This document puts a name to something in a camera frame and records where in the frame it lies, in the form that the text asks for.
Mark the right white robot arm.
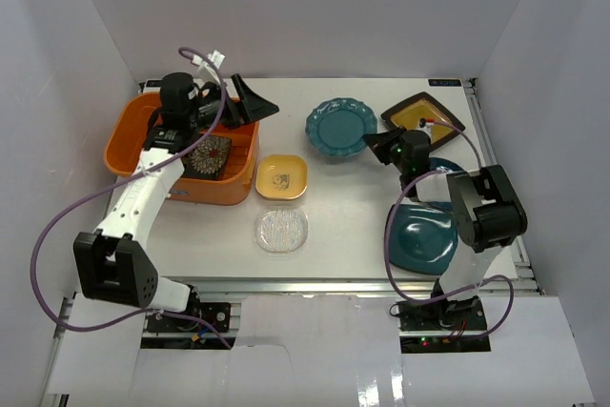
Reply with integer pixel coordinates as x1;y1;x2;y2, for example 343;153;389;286
363;128;528;330

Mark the amber black-rimmed square plate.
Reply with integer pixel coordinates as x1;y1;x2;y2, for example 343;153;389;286
380;92;465;151

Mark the clear glass round plate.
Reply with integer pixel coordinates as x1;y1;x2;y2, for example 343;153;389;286
254;207;309;254

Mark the black floral square plate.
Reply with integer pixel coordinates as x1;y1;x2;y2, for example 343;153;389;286
183;135;233;181

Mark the teal scalloped round plate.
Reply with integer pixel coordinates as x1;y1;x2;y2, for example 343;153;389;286
305;97;377;158

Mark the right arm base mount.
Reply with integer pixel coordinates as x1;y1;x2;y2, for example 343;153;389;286
389;301;491;355

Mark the aluminium table frame rail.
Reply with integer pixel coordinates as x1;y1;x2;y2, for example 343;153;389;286
48;78;538;406

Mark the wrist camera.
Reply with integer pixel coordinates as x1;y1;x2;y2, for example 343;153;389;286
191;50;225;83
417;118;435;136

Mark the dark blue leaf plate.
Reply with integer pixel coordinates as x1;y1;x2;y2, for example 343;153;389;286
418;156;466;212

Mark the orange plastic bin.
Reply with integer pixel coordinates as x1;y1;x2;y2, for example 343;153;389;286
104;92;259;206

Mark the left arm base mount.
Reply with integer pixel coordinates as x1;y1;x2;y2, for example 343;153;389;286
141;286;235;351

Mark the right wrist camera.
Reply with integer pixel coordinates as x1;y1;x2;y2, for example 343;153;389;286
417;118;435;136

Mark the teal square large plate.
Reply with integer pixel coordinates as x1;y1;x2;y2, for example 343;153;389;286
389;204;458;276

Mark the yellow square small plate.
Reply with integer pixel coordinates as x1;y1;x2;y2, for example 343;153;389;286
255;154;308;201

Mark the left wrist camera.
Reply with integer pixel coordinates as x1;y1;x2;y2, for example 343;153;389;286
191;50;225;83

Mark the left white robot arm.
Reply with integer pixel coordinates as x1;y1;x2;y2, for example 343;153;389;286
73;72;279;330

